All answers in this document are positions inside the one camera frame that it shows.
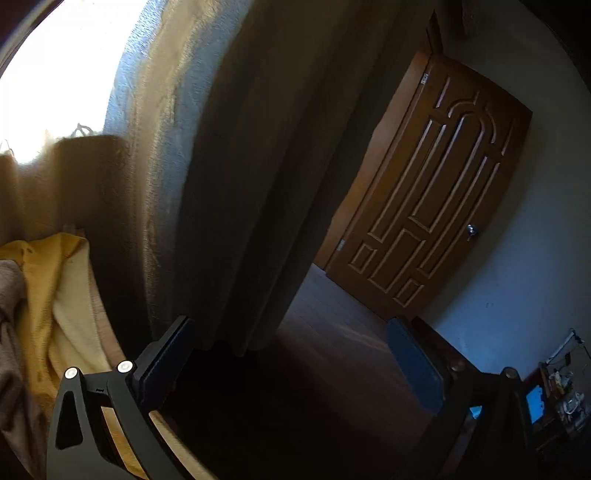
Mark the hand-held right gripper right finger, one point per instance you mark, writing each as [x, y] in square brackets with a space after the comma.
[411, 360]

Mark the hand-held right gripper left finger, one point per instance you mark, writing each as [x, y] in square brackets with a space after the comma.
[161, 369]

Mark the grey knit sweater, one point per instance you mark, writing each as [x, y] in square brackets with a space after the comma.
[14, 369]

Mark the cream bed sheet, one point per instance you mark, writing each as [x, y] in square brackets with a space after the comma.
[74, 332]

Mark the blue box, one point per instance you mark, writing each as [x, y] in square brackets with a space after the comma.
[535, 404]

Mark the metal door knob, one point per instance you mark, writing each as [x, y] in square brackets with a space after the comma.
[472, 230]

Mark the yellow paw print blanket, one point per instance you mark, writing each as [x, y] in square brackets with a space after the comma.
[41, 286]

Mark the brown wooden door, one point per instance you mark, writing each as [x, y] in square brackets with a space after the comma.
[438, 207]

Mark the small cluttered side table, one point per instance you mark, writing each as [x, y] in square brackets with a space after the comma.
[565, 392]

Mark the thick beige curtain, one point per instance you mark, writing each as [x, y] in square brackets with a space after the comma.
[254, 184]

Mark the brown wooden door frame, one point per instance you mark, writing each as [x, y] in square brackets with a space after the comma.
[332, 254]

